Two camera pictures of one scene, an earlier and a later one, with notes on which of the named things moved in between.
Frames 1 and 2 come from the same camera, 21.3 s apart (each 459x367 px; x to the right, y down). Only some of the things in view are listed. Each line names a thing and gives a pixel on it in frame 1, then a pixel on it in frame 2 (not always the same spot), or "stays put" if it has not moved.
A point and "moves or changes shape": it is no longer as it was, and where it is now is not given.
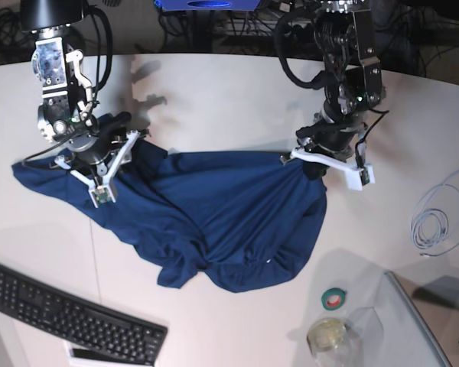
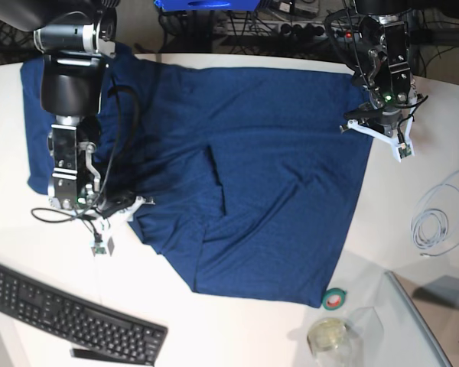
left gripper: [96, 147] -> [114, 202]
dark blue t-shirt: [235, 220] moves or changes shape
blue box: [207, 5] stays put
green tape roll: [333, 298] stays put
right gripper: [336, 138] -> [386, 121]
